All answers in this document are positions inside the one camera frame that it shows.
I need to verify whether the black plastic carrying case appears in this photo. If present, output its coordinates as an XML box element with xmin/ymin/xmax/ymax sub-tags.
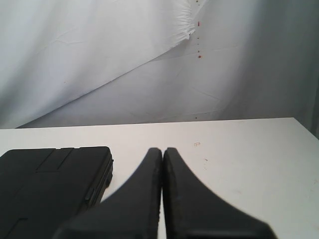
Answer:
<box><xmin>0</xmin><ymin>146</ymin><xmax>113</xmax><ymax>239</ymax></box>

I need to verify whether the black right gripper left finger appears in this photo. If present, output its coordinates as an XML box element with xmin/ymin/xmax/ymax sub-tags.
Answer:
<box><xmin>53</xmin><ymin>148</ymin><xmax>162</xmax><ymax>239</ymax></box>

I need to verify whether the white backdrop cloth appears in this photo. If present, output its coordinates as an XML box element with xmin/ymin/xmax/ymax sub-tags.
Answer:
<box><xmin>0</xmin><ymin>0</ymin><xmax>319</xmax><ymax>135</ymax></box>

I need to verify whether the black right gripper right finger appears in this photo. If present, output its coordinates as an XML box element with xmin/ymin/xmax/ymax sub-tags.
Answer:
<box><xmin>162</xmin><ymin>148</ymin><xmax>276</xmax><ymax>239</ymax></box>

